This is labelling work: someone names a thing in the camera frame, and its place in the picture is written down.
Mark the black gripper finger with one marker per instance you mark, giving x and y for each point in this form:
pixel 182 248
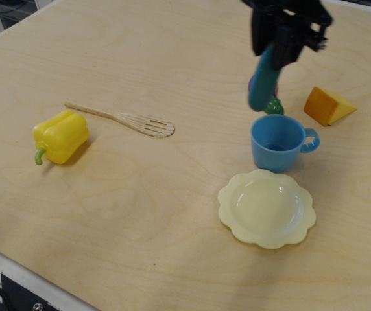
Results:
pixel 264 27
pixel 288 45

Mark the orange toy cheese wedge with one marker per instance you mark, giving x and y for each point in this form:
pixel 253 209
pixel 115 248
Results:
pixel 326 106

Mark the pale yellow scalloped plate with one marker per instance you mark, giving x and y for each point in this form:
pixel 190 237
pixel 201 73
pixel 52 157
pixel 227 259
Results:
pixel 267 209

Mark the black corner bracket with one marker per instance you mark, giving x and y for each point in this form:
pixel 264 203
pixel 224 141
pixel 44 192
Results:
pixel 22 298

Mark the green toy cucumber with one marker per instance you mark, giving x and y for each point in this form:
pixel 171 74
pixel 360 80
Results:
pixel 264 80

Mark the aluminium table frame rail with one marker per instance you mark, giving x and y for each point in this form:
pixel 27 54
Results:
pixel 55 295

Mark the wooden slotted spatula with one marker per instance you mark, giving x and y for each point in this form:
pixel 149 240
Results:
pixel 145 124

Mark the blue plastic cup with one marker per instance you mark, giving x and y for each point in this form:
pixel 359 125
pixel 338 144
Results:
pixel 277 140

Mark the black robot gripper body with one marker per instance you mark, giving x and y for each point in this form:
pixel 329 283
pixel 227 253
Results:
pixel 299 14

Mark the purple toy eggplant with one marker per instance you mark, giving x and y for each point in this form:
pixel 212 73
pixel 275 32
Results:
pixel 273 106

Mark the yellow toy bell pepper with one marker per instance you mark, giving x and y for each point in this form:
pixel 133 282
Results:
pixel 58 138

